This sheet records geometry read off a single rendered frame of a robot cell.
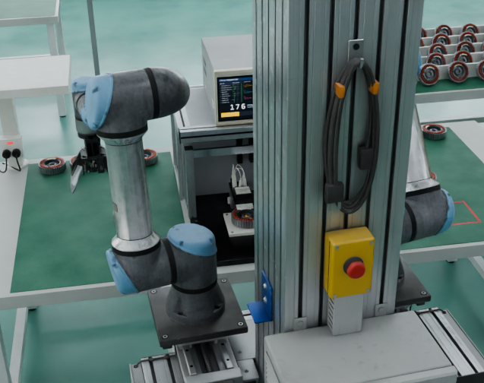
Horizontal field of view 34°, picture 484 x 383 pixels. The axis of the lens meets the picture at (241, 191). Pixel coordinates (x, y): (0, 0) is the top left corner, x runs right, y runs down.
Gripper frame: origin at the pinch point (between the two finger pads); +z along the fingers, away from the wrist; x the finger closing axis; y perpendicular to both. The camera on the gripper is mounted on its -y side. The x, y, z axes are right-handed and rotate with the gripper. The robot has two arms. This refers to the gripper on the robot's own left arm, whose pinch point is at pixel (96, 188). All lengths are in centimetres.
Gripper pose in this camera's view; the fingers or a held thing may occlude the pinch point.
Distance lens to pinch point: 241.6
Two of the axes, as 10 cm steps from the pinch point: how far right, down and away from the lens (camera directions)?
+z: 0.2, 8.7, 4.9
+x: 9.7, -1.3, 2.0
